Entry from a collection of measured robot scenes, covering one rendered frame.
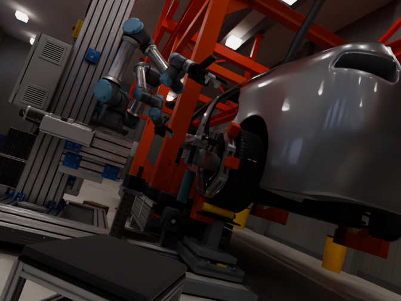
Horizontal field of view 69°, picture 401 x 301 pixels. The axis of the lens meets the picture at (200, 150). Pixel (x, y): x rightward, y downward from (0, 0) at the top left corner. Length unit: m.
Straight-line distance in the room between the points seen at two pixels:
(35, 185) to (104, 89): 0.74
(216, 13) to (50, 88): 1.73
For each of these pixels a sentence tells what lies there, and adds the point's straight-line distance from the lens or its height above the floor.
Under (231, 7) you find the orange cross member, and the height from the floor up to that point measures 2.45.
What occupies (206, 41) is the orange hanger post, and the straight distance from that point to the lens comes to 2.91.
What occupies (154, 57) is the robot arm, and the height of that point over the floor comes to 1.30.
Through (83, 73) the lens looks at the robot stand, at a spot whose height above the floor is 1.11.
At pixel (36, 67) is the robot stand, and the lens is 2.08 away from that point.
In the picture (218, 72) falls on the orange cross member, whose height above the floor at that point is 2.62.
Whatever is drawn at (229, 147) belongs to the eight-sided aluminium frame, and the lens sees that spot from 2.03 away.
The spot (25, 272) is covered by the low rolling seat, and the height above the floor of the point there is 0.28.
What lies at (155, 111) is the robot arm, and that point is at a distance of 1.94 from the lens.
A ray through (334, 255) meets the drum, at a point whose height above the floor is 0.27.
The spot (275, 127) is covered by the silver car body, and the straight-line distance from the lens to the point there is 2.02.
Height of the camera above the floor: 0.58
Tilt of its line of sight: 8 degrees up
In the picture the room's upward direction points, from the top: 17 degrees clockwise
